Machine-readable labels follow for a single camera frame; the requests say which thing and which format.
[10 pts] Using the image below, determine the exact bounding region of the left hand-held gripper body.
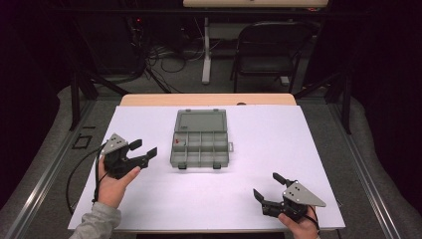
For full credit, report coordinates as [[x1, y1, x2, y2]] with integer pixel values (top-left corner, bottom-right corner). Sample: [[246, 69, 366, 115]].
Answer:
[[101, 132, 149, 180]]

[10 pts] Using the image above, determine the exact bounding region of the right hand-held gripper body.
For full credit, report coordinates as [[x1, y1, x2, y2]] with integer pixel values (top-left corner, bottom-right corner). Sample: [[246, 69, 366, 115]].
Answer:
[[261, 180, 327, 223]]

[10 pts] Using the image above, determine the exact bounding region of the clear grey compartment storage box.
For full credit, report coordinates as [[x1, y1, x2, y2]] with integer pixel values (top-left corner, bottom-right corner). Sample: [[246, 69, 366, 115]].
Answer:
[[169, 108, 235, 170]]

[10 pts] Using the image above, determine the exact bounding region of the person's left hand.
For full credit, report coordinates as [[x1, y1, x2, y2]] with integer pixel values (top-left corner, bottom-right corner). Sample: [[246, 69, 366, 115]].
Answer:
[[97, 158, 142, 210]]

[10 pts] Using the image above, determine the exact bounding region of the person's right hand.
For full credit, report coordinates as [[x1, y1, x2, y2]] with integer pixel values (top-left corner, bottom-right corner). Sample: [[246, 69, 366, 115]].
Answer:
[[278, 205, 321, 239]]

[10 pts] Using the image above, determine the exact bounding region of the white table mat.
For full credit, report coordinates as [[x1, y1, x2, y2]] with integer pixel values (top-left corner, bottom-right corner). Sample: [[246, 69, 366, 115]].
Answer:
[[68, 105, 346, 232]]

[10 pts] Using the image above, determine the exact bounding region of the black equipment cabinet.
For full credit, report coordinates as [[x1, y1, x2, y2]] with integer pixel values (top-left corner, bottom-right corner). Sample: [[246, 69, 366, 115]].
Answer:
[[78, 14, 142, 77]]

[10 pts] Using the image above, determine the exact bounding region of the white-legged wooden desk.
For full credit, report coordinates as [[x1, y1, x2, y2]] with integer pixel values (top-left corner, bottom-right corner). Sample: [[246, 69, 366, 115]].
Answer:
[[182, 0, 329, 86]]

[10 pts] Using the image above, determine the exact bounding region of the black folding chair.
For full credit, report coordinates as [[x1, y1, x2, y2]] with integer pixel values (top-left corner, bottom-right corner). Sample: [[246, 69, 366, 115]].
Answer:
[[230, 21, 315, 94]]

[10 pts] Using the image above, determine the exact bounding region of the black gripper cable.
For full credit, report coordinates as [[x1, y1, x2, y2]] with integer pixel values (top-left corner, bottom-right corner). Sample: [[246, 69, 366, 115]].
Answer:
[[65, 143, 107, 216]]

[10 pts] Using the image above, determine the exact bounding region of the aluminium floor rail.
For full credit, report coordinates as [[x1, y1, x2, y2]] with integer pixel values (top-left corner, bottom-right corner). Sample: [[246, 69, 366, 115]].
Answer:
[[327, 103, 401, 239], [4, 99, 99, 239]]

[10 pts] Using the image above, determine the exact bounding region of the black metal stand frame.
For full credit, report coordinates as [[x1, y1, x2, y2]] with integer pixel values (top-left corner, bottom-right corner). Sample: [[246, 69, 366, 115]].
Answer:
[[293, 19, 353, 135], [69, 19, 131, 131]]

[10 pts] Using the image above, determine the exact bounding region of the bundle of floor cables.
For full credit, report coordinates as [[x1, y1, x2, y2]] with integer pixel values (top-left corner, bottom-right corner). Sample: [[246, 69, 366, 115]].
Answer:
[[132, 19, 222, 95]]

